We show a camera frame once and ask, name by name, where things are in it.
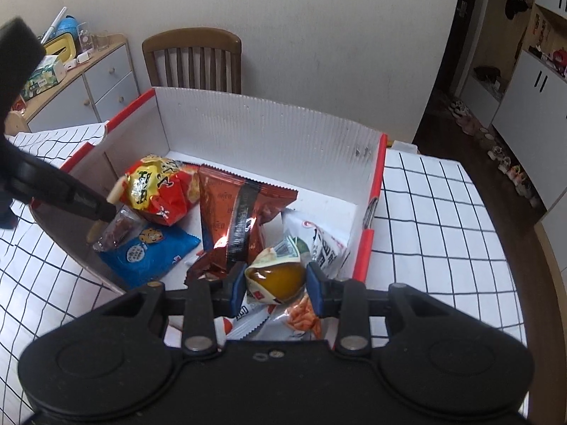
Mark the clear packet of brown snacks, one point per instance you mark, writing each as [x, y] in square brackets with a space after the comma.
[119, 228]

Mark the wooden chair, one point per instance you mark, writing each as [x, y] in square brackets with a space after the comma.
[190, 40]

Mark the dark red foil snack bag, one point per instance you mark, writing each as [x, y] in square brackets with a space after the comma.
[221, 212]

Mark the red and yellow snack bag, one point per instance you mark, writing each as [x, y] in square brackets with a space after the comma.
[155, 190]

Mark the dark wooden door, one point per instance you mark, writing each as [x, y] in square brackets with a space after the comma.
[456, 44]

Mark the clear glass cup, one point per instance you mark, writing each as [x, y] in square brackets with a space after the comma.
[85, 39]
[102, 40]

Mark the orange snack packet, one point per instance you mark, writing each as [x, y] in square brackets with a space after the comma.
[303, 316]

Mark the yellow tray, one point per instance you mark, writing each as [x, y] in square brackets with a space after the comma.
[60, 48]

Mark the cream stick snack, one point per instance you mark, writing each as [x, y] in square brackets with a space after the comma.
[114, 192]

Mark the orange jelly cup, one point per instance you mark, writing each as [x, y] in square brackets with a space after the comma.
[277, 276]

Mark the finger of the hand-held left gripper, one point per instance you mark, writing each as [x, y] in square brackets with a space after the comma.
[88, 199]

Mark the white packet with red swirl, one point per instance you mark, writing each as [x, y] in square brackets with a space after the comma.
[323, 243]

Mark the white stick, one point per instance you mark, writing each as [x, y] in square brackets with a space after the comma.
[54, 24]

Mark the wooden sideboard with grey drawers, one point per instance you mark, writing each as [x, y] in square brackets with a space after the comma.
[102, 79]

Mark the row of shoes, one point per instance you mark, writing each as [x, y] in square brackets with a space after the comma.
[500, 155]

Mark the blue container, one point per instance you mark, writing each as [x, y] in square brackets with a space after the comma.
[68, 26]

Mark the dark bag on shelf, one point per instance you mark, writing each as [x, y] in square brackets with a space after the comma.
[487, 73]

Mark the red item on cabinet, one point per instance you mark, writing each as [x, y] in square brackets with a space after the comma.
[559, 57]

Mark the blue snack packet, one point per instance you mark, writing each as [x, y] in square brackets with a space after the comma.
[146, 256]

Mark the red cardboard box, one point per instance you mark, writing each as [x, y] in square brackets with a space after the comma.
[265, 133]

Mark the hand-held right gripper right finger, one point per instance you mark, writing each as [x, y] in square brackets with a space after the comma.
[312, 292]

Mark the small white device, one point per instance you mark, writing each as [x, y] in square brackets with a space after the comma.
[79, 59]

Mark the white hallway cabinet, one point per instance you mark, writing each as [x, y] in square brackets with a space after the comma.
[531, 97]

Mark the green printed tissue box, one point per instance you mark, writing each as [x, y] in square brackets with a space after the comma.
[42, 77]

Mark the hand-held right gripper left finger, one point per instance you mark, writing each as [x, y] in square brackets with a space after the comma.
[238, 290]

